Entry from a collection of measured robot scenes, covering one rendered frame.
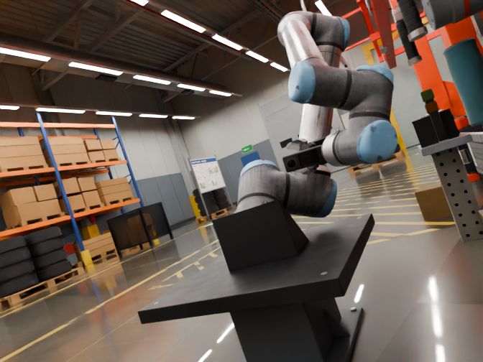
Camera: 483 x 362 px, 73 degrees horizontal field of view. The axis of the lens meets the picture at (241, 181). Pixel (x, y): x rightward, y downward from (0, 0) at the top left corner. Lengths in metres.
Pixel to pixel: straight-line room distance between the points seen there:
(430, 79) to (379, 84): 2.69
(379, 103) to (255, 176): 0.51
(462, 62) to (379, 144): 0.56
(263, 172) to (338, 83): 0.48
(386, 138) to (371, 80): 0.14
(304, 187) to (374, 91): 0.47
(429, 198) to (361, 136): 1.49
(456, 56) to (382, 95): 0.49
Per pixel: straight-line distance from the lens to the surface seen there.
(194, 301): 0.91
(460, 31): 1.59
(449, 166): 1.68
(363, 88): 0.80
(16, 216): 10.33
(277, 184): 1.13
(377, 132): 0.77
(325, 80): 0.77
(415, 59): 1.33
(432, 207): 2.23
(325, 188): 1.18
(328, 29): 1.32
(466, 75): 1.26
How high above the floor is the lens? 0.53
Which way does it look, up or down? 2 degrees up
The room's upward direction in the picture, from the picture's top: 19 degrees counter-clockwise
